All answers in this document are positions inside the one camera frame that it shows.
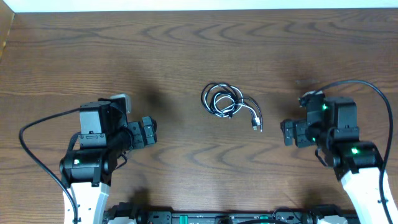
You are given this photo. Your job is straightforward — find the white usb cable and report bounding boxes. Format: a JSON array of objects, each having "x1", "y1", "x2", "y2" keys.
[{"x1": 204, "y1": 84, "x2": 261, "y2": 131}]

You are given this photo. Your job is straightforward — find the black usb cable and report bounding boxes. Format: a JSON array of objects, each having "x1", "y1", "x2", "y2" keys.
[{"x1": 200, "y1": 82, "x2": 264, "y2": 133}]

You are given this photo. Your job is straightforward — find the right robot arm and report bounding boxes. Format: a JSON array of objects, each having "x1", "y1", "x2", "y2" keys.
[{"x1": 280, "y1": 94, "x2": 397, "y2": 223}]

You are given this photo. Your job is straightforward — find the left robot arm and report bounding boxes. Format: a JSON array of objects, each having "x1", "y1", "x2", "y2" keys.
[{"x1": 60, "y1": 98, "x2": 157, "y2": 223}]

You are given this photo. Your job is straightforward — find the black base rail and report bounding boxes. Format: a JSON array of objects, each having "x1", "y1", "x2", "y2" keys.
[{"x1": 103, "y1": 203, "x2": 360, "y2": 224}]

